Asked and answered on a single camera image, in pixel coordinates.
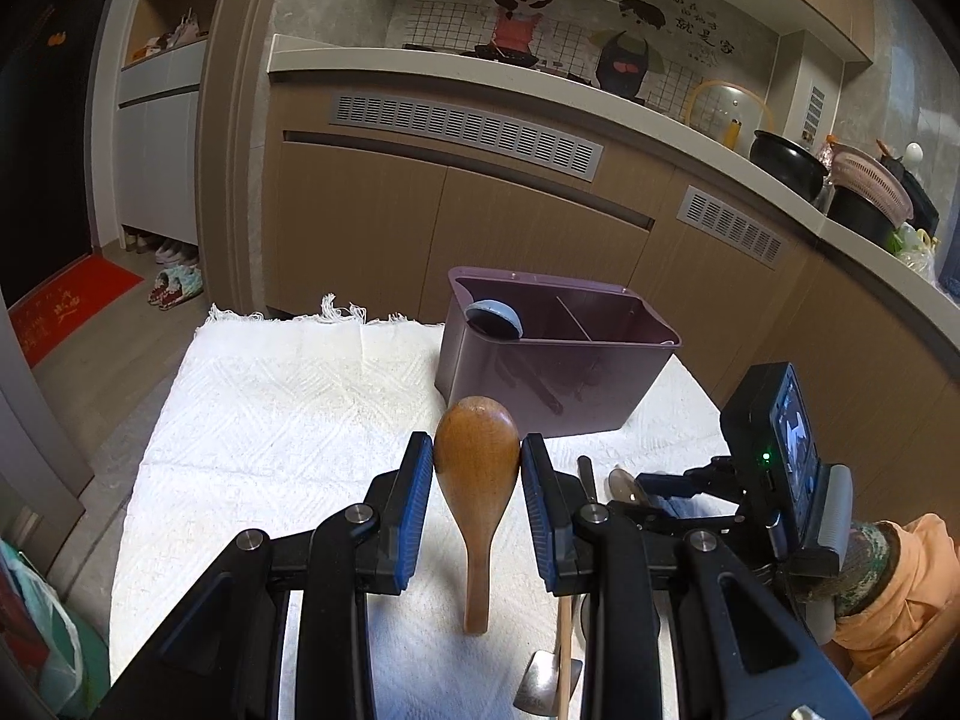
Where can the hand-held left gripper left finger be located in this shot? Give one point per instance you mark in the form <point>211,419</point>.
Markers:
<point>415,510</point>

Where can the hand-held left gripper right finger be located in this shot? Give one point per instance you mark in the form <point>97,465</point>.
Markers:
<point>541,510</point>

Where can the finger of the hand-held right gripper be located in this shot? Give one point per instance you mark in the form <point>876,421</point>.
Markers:
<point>720,525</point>
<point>697,481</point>

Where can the wooden rice spoon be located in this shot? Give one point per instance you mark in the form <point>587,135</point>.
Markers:
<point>476,465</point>

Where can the purple utensil holder box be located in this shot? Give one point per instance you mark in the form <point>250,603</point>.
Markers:
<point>600,390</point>

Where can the person's right forearm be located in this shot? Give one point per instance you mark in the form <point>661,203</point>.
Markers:
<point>907,600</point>

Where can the metal spoon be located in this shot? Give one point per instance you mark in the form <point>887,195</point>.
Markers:
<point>628,486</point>

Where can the metal spatula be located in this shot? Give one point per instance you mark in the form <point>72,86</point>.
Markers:
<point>536,682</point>

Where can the white textured cloth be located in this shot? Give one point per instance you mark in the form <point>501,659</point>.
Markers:
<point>262,427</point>

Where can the short grey vent grille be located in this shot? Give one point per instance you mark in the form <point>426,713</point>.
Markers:
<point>731,225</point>

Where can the clear plastic bag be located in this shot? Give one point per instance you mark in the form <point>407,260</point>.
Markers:
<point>916,255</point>

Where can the black pot under colander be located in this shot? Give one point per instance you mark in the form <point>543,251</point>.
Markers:
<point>859,217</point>

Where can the pink plastic colander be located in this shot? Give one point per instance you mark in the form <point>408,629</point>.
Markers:
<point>870,184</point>

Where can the black cooking pot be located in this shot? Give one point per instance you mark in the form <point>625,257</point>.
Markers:
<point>787,165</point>

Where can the brown kitchen cabinet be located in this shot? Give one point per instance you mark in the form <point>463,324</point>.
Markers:
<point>525,225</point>

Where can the patterned slippers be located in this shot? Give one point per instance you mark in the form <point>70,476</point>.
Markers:
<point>176,289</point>

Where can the yellow-rimmed glass lid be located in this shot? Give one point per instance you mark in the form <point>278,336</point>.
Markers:
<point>724,116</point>

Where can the white shoes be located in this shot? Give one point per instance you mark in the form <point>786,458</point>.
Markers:
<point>172,251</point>

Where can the long grey vent grille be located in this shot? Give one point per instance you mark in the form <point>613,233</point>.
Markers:
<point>465,133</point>

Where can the green plastic bag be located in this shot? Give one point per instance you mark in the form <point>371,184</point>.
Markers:
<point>52,652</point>

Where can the red door mat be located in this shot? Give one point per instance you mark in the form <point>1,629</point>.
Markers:
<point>67,311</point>

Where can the red box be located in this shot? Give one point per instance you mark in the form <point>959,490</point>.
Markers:
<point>9,630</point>

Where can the white kitchen countertop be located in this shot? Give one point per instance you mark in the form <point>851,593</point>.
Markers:
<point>525,82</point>

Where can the white shoe cabinet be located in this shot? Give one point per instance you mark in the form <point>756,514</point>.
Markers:
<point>157,135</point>

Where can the cartoon wall poster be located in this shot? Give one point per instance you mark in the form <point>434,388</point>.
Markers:
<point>525,22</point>

